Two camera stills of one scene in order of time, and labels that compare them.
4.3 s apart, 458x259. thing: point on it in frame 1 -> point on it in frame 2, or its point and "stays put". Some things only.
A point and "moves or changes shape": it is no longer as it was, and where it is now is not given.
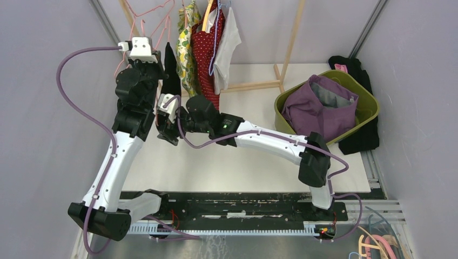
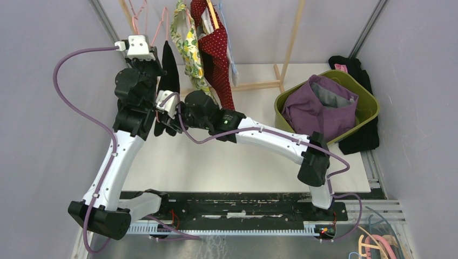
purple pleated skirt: (320, 106) stays put
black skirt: (170, 84) stays put
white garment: (229, 36) -> (234, 76)
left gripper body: (150, 70) stays put
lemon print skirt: (189, 13) moves or changes shape
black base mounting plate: (244, 206) stays put
